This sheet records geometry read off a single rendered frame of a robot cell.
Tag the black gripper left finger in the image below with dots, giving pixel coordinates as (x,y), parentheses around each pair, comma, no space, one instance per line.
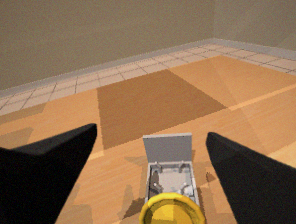
(37,179)

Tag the white dish rack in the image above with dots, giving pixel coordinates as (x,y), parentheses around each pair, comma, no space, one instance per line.
(170,165)

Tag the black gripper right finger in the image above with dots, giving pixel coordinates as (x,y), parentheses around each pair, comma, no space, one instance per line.
(259,189)

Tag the yellow round plate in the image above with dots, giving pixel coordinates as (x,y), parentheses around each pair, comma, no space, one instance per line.
(171,208)

